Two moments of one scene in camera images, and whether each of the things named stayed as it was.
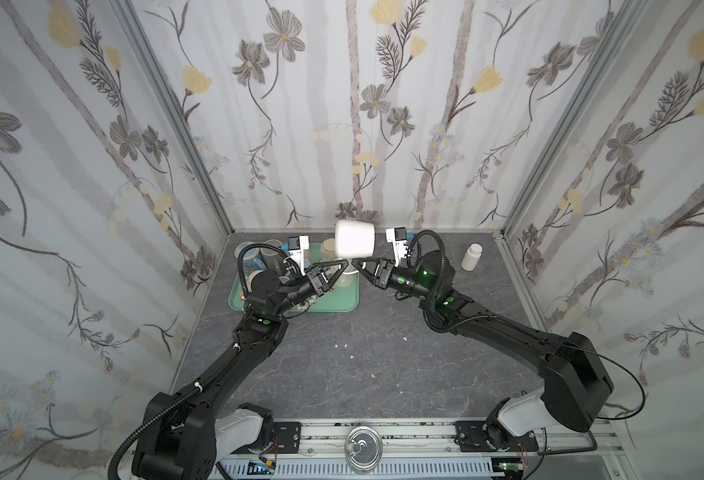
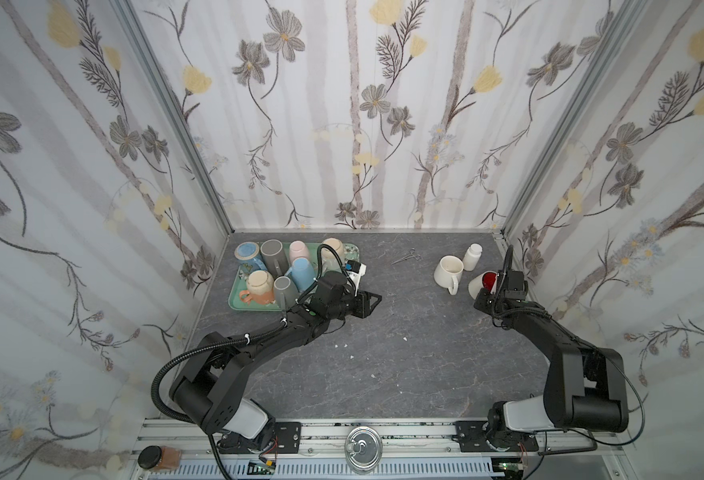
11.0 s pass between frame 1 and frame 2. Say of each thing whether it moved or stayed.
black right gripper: moved
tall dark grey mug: stayed
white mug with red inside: moved
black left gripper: moved
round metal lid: stayed
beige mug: stayed
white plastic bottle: stayed
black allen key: stayed
